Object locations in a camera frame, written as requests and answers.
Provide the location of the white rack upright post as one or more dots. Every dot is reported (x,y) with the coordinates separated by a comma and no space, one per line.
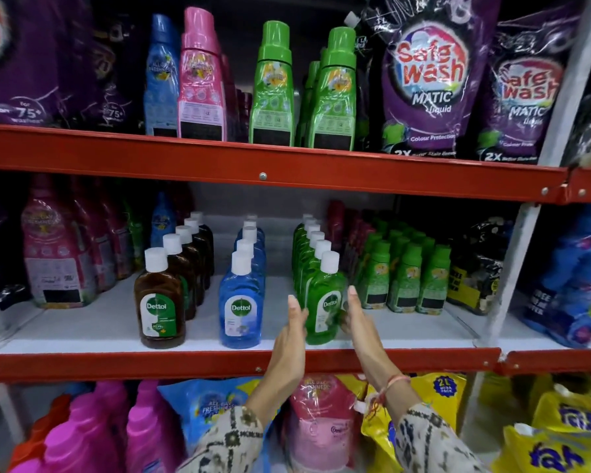
(0,369)
(566,103)

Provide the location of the tall blue conditioner bottle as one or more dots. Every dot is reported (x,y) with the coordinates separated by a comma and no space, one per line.
(160,83)

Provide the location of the person's right thumb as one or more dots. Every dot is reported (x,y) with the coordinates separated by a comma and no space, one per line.
(354,302)

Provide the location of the yellow conditioner refill pouch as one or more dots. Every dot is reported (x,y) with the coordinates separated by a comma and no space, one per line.
(438,389)

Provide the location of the blue conditioner refill pouch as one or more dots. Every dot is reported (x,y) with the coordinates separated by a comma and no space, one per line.
(202,403)

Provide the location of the green white-capped antiseptic bottle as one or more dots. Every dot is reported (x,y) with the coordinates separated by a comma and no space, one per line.
(325,300)

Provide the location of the pink conditioner refill pouch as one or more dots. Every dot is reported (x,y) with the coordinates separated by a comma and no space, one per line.
(320,423)

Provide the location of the blue floral refill pouch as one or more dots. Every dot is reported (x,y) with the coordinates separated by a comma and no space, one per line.
(571,290)

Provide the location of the white shelf board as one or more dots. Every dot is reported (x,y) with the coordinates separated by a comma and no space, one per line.
(103,320)

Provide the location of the large pink conditioner bottle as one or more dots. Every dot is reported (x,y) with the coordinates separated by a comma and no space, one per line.
(54,256)

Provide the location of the dark plastic pouch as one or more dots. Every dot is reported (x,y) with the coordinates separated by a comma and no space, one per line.
(0,251)

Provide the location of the large purple detergent pouch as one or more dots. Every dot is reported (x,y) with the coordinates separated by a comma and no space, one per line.
(29,59)

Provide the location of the small blue conditioner bottle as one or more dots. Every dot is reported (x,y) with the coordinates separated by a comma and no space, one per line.
(163,221)

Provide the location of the person's right hand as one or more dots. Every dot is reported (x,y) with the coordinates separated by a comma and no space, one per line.
(367,339)

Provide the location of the yellow detergent pouch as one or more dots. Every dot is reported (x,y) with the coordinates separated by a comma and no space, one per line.
(571,408)
(551,453)

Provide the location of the group of small green bottles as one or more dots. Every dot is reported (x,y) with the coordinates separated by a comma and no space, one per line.
(404,275)

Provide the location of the person's left forearm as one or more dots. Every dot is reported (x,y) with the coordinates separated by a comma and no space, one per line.
(246,428)

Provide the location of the magenta detergent bottle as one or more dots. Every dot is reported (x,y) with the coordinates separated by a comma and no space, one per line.
(86,433)
(147,428)

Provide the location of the person's right forearm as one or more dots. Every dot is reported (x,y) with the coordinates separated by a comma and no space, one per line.
(423,433)

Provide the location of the row of green antiseptic bottles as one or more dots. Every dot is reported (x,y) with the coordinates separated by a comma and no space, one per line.
(308,256)

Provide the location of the person's left hand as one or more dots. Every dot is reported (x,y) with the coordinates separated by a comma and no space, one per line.
(286,347)

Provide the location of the brown antiseptic bottle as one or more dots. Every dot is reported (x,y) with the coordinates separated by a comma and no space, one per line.
(180,270)
(201,246)
(207,238)
(193,256)
(158,310)

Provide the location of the row of pink conditioner bottles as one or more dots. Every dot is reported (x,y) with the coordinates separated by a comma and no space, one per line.
(103,231)

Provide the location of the red detergent bottle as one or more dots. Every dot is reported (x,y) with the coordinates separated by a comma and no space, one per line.
(37,433)

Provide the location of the purple liquid detergent pouch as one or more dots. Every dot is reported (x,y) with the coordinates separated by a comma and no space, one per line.
(431,78)
(524,103)

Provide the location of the blue antiseptic bottle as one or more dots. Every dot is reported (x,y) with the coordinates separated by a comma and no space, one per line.
(250,224)
(240,310)
(250,235)
(256,261)
(251,217)

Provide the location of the person's left thumb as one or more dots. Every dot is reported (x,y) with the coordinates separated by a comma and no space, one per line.
(294,312)

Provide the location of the black and yellow pouch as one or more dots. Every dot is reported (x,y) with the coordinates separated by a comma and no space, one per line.
(477,270)

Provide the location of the tall green conditioner bottle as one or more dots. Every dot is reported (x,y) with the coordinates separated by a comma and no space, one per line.
(332,103)
(305,98)
(272,93)

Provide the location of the long red shelf beam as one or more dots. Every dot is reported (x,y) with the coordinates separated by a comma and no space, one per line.
(276,164)
(177,364)

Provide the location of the tall pink conditioner bottle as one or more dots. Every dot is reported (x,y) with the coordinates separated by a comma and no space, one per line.
(201,83)

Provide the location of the row of small red bottles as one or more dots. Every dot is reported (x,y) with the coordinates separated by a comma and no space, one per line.
(347,241)

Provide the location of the dark purple detergent pouch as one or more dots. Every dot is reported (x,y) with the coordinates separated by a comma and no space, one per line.
(116,78)

